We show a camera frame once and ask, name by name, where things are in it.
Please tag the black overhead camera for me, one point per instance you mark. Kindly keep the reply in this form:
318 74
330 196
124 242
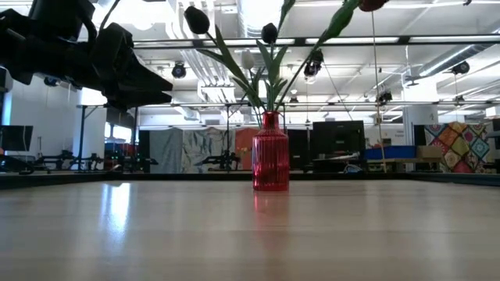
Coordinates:
314 64

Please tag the blue plastic bin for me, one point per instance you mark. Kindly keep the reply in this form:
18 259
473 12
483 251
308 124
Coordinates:
390 152

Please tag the black ceiling spotlight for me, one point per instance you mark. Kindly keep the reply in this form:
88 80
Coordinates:
51 81
179 70
461 67

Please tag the small black monitor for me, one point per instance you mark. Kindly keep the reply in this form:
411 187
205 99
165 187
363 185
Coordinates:
15 138

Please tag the silver ventilation duct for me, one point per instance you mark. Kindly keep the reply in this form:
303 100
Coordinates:
254 15

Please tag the black aluminium table frame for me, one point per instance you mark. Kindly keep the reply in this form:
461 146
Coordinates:
156 176

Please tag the overhead light bar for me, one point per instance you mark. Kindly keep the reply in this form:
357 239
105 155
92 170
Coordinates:
351 40

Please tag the red ribbed glass vase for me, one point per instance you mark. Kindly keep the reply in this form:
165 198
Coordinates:
270 156

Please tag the large black monitor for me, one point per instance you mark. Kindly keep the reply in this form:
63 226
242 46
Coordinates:
338 140

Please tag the colourful patchwork quilt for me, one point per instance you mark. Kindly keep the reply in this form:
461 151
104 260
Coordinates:
461 148

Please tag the cardboard box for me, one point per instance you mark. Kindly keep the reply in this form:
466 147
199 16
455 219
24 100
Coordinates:
429 151

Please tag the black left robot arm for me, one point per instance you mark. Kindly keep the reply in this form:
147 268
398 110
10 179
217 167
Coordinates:
39 58

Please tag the black artificial tulip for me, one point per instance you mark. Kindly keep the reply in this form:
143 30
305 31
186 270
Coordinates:
269 33
196 19

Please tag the black metal frame stand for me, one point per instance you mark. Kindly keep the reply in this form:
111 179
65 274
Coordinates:
82 136

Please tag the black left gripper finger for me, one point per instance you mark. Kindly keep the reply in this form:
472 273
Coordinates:
140 100
148 82

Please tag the grey leaf-print curtain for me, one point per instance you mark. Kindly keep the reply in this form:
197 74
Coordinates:
195 148

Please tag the dark red artificial tulip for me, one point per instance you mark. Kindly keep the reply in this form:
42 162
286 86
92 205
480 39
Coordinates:
371 4

